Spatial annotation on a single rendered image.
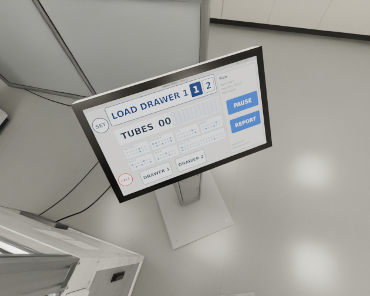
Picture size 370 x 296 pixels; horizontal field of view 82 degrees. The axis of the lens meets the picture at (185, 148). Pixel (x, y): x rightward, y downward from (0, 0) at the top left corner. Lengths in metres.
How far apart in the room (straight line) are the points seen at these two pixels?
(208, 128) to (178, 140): 0.09
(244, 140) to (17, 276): 0.62
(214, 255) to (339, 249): 0.83
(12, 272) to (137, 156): 0.34
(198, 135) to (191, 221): 1.03
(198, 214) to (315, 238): 0.80
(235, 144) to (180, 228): 1.01
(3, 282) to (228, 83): 0.63
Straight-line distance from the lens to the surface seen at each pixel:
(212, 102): 0.61
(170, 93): 0.58
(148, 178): 0.64
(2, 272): 0.53
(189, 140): 0.62
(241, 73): 0.64
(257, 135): 0.71
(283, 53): 2.65
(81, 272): 0.77
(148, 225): 1.64
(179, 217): 1.58
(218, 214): 1.59
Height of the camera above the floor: 1.60
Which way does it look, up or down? 63 degrees down
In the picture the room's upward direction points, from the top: 5 degrees counter-clockwise
